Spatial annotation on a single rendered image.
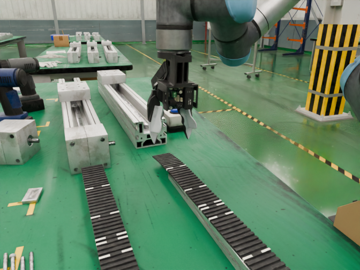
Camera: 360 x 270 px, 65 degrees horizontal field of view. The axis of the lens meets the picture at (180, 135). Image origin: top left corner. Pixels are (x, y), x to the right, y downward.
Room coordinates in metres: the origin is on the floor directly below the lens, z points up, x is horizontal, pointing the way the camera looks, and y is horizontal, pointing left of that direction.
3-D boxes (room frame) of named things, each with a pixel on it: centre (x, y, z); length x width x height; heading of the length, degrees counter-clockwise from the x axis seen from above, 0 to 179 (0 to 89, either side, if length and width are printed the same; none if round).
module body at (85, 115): (1.10, 0.42, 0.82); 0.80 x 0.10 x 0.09; 23
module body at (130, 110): (1.17, 0.24, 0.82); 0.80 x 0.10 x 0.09; 23
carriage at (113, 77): (1.40, 0.34, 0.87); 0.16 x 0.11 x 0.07; 23
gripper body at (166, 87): (0.61, 0.01, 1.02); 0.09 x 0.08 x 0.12; 22
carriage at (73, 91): (1.10, 0.42, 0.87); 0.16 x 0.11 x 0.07; 23
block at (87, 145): (0.69, 0.23, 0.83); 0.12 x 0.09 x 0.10; 113
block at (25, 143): (0.73, 0.45, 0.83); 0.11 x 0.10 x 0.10; 88
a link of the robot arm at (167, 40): (0.62, 0.01, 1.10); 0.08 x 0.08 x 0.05
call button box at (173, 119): (0.96, 0.02, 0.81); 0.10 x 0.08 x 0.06; 113
